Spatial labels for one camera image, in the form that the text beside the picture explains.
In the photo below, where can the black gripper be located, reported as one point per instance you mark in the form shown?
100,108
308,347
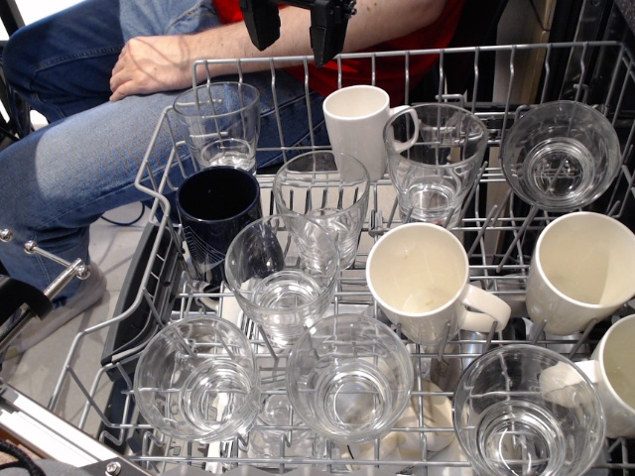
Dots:
329,19

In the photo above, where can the clear glass cup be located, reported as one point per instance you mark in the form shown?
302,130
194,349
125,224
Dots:
560,156
435,152
349,378
197,380
220,123
332,189
521,409
283,270

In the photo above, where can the person's bare forearm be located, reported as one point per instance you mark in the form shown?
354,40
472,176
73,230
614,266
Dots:
376,22

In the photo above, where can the person's bare hand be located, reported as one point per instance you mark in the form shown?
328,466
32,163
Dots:
149,65

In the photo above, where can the white mug back centre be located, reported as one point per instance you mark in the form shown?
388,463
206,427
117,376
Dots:
355,117

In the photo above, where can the red shirt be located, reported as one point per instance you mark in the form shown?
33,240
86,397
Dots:
390,65

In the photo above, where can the dark blue ceramic mug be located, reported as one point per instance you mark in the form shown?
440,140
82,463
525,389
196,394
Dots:
214,205

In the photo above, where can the blue jeans legs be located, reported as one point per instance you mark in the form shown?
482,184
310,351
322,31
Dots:
58,180

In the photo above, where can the cream mug centre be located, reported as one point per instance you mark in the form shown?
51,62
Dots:
418,274

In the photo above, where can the cream mug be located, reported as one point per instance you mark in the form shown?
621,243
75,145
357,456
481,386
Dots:
418,274
582,269

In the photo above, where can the cream mug right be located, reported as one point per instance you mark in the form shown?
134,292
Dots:
582,269

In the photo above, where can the white cloth under rack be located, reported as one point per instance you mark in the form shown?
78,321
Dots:
424,427

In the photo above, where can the cream mug right edge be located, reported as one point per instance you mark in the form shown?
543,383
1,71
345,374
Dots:
610,369

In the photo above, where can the grey wire dishwasher rack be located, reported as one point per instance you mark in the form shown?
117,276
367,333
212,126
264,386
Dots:
498,229

